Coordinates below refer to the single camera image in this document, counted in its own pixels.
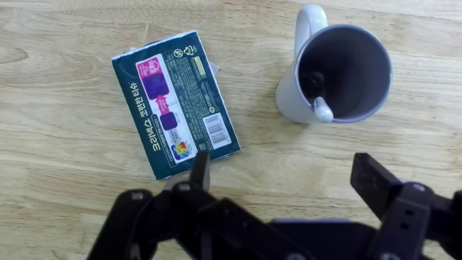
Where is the dark green snack packet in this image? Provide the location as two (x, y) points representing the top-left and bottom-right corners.
(110, 29), (243, 182)

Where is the white mug with grey interior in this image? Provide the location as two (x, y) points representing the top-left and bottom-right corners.
(274, 4), (394, 126)

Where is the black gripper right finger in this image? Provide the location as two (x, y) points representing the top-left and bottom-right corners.
(350, 152), (462, 260)

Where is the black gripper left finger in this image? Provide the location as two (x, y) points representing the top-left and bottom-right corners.
(85, 150), (315, 260)

